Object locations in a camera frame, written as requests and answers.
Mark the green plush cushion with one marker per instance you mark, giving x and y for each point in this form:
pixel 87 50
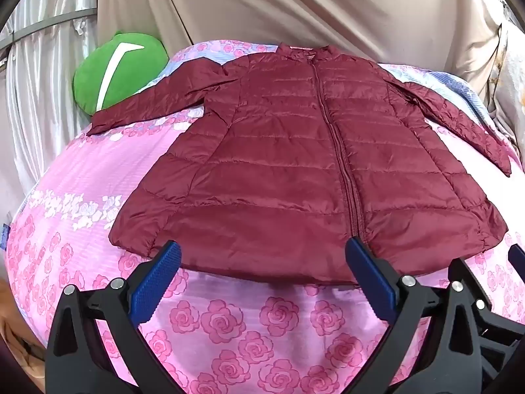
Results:
pixel 119 69

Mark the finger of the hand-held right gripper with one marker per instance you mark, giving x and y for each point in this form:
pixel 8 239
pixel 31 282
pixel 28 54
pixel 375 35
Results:
pixel 517 257

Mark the white floral cloth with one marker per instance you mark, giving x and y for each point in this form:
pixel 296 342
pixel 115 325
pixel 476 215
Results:
pixel 512 65

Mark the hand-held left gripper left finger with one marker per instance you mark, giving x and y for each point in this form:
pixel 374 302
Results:
pixel 159 281

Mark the pink floral bed sheet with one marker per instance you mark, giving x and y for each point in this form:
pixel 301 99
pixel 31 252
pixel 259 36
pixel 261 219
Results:
pixel 238 336

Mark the white satin curtain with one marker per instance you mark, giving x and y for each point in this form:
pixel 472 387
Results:
pixel 45 74

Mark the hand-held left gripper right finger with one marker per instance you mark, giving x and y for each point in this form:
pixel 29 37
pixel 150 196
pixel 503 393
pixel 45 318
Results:
pixel 369 279

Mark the beige curtain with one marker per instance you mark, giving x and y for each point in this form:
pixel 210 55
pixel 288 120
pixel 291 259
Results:
pixel 307 8

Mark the grey metal rail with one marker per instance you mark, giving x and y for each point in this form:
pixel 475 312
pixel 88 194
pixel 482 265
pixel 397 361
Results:
pixel 45 24

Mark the maroon quilted puffer jacket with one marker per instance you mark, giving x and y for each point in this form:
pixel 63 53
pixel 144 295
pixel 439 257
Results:
pixel 295 152

